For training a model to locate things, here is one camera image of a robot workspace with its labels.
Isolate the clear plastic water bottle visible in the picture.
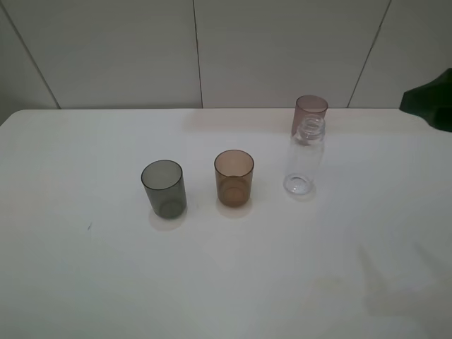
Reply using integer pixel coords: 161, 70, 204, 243
283, 114, 326, 196

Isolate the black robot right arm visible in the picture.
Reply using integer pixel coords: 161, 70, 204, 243
399, 68, 452, 132

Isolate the brown translucent plastic cup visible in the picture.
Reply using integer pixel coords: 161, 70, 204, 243
213, 150, 255, 208

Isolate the grey translucent plastic cup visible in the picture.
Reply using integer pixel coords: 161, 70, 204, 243
141, 160, 186, 220

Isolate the pink translucent plastic cup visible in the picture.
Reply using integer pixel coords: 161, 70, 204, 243
291, 95, 328, 136

